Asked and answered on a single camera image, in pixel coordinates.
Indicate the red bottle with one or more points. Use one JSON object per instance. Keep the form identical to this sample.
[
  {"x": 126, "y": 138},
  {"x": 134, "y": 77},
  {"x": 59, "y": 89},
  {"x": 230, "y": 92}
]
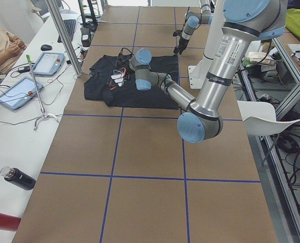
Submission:
[{"x": 8, "y": 222}]

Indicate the aluminium frame post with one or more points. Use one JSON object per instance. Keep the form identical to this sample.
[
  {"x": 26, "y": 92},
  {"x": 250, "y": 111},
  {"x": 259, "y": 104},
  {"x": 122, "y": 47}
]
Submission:
[{"x": 62, "y": 31}]

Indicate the black keyboard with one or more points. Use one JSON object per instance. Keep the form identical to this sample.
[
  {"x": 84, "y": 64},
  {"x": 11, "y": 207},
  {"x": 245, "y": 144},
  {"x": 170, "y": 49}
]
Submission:
[{"x": 70, "y": 25}]

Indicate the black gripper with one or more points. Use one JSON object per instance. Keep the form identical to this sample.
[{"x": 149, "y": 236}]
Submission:
[
  {"x": 121, "y": 66},
  {"x": 182, "y": 42}
]

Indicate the metal stand with green tip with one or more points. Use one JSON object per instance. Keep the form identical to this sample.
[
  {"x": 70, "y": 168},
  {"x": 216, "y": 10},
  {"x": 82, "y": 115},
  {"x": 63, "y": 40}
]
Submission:
[{"x": 44, "y": 115}]

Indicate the black power adapter box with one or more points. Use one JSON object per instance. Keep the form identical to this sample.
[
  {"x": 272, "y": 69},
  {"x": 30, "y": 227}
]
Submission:
[{"x": 85, "y": 37}]

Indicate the white plastic chair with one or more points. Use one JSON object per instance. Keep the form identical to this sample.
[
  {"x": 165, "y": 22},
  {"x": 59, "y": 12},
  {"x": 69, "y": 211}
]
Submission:
[{"x": 260, "y": 118}]

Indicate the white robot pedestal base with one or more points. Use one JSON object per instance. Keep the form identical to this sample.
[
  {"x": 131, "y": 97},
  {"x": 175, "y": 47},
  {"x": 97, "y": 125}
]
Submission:
[{"x": 198, "y": 73}]

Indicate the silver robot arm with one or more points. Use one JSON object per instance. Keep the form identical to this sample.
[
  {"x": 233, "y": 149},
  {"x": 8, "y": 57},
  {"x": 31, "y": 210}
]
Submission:
[
  {"x": 243, "y": 22},
  {"x": 192, "y": 21}
]

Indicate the far blue teach pendant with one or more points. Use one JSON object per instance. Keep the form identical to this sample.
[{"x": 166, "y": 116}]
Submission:
[{"x": 48, "y": 64}]

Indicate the black drink bottle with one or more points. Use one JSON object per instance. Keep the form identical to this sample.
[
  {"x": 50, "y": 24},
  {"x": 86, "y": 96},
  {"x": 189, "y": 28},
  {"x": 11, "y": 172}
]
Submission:
[{"x": 18, "y": 178}]

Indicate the seated person beige shirt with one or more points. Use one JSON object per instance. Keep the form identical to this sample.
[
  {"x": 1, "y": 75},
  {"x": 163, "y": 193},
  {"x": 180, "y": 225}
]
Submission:
[{"x": 11, "y": 48}]

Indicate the black computer mouse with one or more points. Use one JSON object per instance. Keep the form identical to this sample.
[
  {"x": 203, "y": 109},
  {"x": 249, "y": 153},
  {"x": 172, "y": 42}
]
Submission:
[{"x": 46, "y": 47}]

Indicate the blue teach pendant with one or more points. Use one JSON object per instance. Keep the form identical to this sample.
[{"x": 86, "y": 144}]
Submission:
[
  {"x": 48, "y": 64},
  {"x": 18, "y": 94}
]

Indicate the near blue teach pendant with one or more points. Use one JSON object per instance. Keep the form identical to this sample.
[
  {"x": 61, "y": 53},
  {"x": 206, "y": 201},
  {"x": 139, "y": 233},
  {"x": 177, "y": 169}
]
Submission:
[{"x": 18, "y": 94}]

